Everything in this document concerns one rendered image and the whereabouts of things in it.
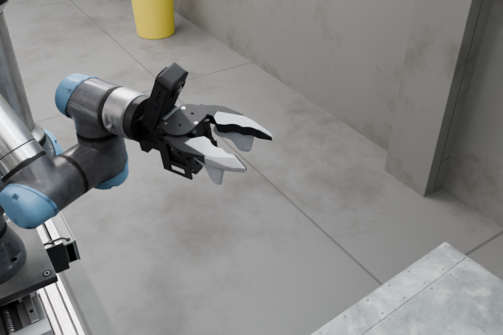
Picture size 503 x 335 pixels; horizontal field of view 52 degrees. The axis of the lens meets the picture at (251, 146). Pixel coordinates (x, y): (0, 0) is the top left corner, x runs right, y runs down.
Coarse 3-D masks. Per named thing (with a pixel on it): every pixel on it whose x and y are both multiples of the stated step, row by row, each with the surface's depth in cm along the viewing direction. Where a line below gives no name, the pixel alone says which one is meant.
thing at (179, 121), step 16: (144, 96) 77; (128, 112) 75; (176, 112) 74; (192, 112) 74; (128, 128) 76; (144, 128) 77; (160, 128) 72; (176, 128) 71; (192, 128) 71; (208, 128) 75; (144, 144) 79; (160, 144) 74; (176, 160) 75; (192, 160) 73
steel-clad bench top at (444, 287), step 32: (448, 256) 141; (384, 288) 132; (416, 288) 132; (448, 288) 132; (480, 288) 132; (352, 320) 124; (384, 320) 124; (416, 320) 124; (448, 320) 124; (480, 320) 124
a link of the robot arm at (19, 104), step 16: (0, 0) 86; (0, 16) 89; (0, 32) 89; (0, 48) 90; (0, 64) 91; (16, 64) 95; (0, 80) 92; (16, 80) 95; (16, 96) 96; (16, 112) 97; (32, 128) 102; (48, 144) 106
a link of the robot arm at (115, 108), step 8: (120, 88) 79; (128, 88) 79; (112, 96) 77; (120, 96) 77; (128, 96) 77; (136, 96) 77; (104, 104) 77; (112, 104) 77; (120, 104) 76; (128, 104) 76; (104, 112) 77; (112, 112) 76; (120, 112) 76; (104, 120) 78; (112, 120) 77; (120, 120) 76; (112, 128) 78; (120, 128) 76
